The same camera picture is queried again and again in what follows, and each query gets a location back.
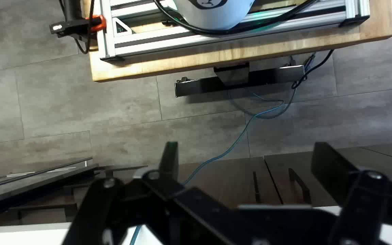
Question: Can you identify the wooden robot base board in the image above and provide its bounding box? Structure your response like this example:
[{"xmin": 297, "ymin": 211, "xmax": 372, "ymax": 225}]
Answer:
[{"xmin": 90, "ymin": 0, "xmax": 392, "ymax": 82}]

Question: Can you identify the black clamp with orange grip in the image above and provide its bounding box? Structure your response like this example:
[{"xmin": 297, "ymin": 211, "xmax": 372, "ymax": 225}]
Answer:
[{"xmin": 49, "ymin": 0, "xmax": 107, "ymax": 38}]

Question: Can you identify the black metal table foot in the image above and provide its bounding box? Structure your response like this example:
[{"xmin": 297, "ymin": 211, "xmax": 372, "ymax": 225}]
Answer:
[{"xmin": 175, "ymin": 63, "xmax": 305, "ymax": 97}]

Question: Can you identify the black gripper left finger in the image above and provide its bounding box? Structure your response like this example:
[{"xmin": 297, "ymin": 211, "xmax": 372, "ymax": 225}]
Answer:
[{"xmin": 62, "ymin": 178, "xmax": 126, "ymax": 245}]

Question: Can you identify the aluminium extrusion frame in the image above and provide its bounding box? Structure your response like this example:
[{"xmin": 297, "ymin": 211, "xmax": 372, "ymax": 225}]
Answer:
[{"xmin": 97, "ymin": 0, "xmax": 371, "ymax": 61}]

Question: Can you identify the dark wooden cabinet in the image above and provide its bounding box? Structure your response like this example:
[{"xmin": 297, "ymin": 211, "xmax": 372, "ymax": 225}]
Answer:
[{"xmin": 0, "ymin": 140, "xmax": 392, "ymax": 229}]

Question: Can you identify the blue cable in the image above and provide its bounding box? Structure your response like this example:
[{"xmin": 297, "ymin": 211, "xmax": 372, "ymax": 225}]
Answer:
[{"xmin": 130, "ymin": 52, "xmax": 318, "ymax": 245}]

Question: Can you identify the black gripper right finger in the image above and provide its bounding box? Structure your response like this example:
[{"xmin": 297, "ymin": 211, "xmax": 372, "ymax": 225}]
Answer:
[{"xmin": 328, "ymin": 171, "xmax": 390, "ymax": 245}]

